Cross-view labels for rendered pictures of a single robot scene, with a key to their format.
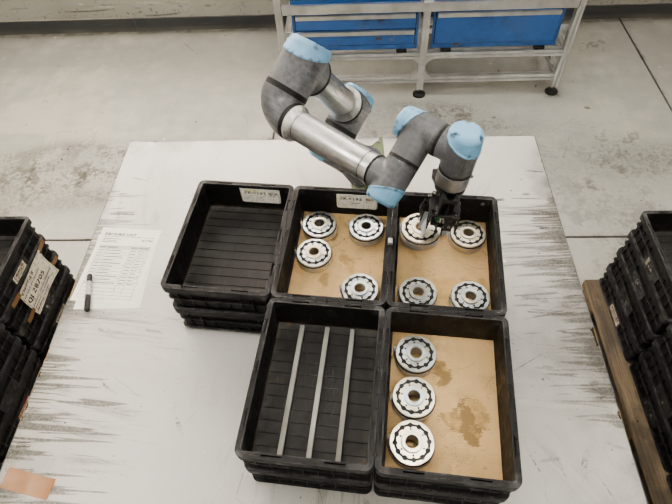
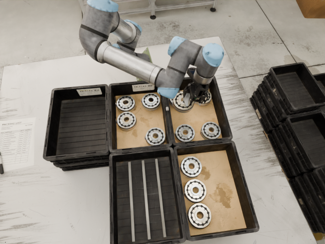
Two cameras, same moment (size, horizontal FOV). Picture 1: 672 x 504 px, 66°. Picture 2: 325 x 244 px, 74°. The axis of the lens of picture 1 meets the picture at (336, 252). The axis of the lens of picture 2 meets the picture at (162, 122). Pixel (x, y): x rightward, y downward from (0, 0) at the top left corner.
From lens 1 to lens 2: 0.39 m
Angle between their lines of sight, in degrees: 14
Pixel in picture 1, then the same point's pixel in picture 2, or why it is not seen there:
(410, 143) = (180, 60)
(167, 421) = (66, 226)
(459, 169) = (210, 72)
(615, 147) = (244, 34)
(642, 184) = (258, 50)
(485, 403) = (228, 184)
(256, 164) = (81, 70)
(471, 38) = not seen: outside the picture
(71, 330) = not seen: outside the picture
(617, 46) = not seen: outside the picture
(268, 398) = (120, 207)
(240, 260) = (86, 130)
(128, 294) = (25, 158)
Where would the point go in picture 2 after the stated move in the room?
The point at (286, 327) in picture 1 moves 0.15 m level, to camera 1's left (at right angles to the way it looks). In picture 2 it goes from (120, 164) to (90, 173)
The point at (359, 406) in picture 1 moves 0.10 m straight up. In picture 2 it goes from (168, 200) to (169, 197)
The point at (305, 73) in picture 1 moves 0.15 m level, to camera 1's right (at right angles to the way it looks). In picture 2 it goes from (105, 20) to (142, 13)
